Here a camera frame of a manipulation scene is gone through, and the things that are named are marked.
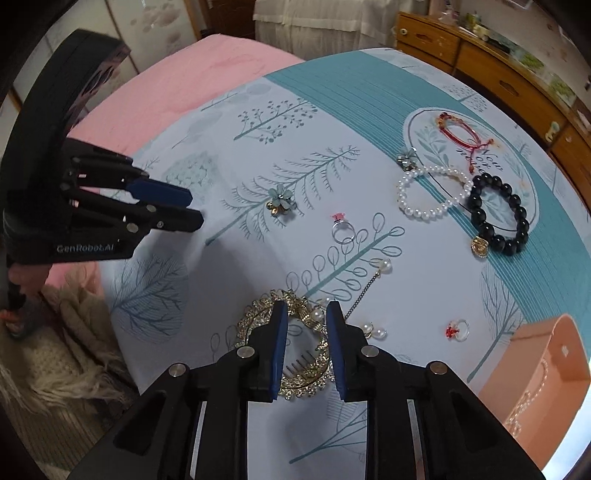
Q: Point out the pink jewelry box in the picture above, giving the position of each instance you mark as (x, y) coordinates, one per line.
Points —
(554, 364)

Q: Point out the wooden dresser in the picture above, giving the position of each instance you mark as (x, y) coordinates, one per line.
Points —
(489, 64)

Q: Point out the pink bed sheet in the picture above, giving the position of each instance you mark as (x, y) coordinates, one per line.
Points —
(184, 60)

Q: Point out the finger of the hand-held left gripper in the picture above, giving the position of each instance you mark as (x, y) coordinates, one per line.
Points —
(178, 220)
(161, 191)

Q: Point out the teal flower brooch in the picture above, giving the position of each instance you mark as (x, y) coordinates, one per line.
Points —
(278, 202)

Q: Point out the gold rhinestone hair comb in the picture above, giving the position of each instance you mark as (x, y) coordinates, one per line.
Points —
(258, 318)

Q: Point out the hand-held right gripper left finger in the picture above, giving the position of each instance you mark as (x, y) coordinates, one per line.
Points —
(280, 350)

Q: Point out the cream fringed blanket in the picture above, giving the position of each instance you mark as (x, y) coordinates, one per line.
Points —
(69, 350)

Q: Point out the person's left hand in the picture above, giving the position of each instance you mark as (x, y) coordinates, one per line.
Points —
(27, 278)

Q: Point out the lace covered furniture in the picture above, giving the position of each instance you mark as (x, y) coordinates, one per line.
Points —
(318, 21)

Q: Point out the floral wardrobe door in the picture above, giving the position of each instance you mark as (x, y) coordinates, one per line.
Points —
(152, 27)

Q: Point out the grey flower hair clip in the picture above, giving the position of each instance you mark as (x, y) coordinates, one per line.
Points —
(407, 159)

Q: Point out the double pearl earring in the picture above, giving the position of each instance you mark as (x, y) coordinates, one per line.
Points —
(369, 328)

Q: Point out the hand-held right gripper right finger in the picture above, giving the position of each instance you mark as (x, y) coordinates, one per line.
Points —
(334, 350)

